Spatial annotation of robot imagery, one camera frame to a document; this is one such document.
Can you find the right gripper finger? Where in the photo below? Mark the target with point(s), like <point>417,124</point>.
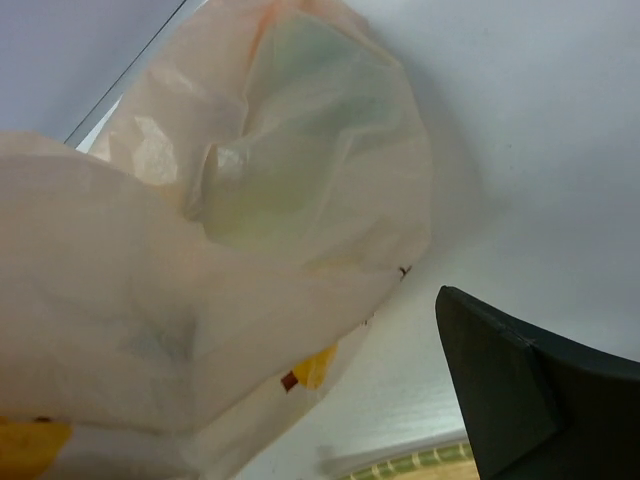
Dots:
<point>537,405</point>

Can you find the yellow woven bamboo mat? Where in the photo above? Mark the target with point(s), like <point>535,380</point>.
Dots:
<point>449,461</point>

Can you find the translucent plastic bag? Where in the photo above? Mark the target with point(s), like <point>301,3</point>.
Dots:
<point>176,297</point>

